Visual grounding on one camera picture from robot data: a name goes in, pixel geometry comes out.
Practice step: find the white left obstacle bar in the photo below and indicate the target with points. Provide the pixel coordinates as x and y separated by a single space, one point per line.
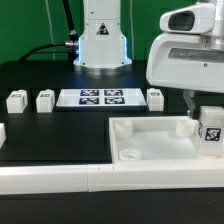
2 134

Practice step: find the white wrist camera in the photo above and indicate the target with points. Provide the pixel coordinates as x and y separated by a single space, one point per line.
195 19

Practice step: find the white obstacle bar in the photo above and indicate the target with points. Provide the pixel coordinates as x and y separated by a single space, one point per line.
110 177
2 134

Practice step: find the white square tabletop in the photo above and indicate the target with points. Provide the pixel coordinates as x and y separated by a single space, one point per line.
165 138

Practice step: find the white front obstacle bar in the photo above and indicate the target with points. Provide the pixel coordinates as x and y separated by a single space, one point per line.
110 177

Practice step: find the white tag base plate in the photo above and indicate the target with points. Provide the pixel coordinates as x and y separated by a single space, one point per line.
71 98

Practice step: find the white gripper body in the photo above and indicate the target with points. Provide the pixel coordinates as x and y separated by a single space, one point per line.
182 61

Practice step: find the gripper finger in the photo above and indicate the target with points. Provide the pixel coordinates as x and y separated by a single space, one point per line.
188 96

